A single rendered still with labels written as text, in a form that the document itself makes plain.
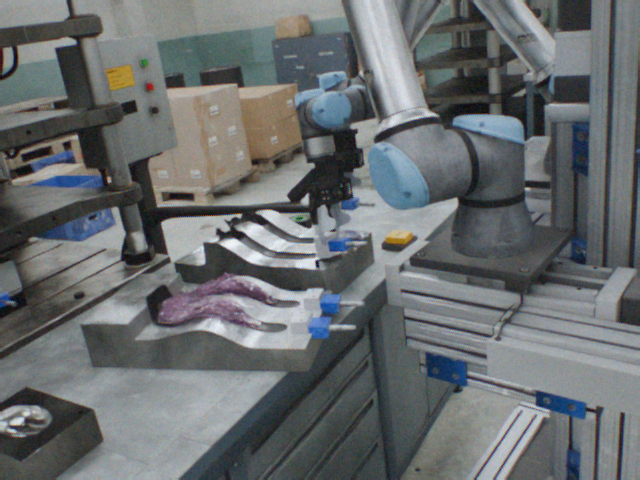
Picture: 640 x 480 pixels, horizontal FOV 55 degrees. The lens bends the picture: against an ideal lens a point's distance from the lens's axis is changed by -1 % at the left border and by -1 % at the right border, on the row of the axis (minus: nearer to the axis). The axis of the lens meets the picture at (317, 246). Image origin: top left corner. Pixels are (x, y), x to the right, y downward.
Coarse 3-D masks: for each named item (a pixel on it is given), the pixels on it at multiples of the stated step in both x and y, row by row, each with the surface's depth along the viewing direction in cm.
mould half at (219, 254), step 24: (264, 216) 181; (216, 240) 166; (264, 240) 171; (192, 264) 173; (216, 264) 168; (240, 264) 163; (264, 264) 160; (288, 264) 157; (312, 264) 154; (360, 264) 165; (288, 288) 158; (312, 288) 154; (336, 288) 155
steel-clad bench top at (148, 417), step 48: (384, 240) 187; (48, 336) 156; (0, 384) 137; (48, 384) 134; (96, 384) 131; (144, 384) 129; (192, 384) 127; (240, 384) 124; (144, 432) 113; (192, 432) 112
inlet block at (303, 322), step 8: (296, 312) 132; (304, 312) 132; (312, 312) 132; (296, 320) 129; (304, 320) 128; (312, 320) 131; (320, 320) 130; (328, 320) 130; (296, 328) 129; (304, 328) 128; (312, 328) 128; (320, 328) 128; (328, 328) 129; (336, 328) 129; (344, 328) 129; (352, 328) 128; (320, 336) 129; (328, 336) 128
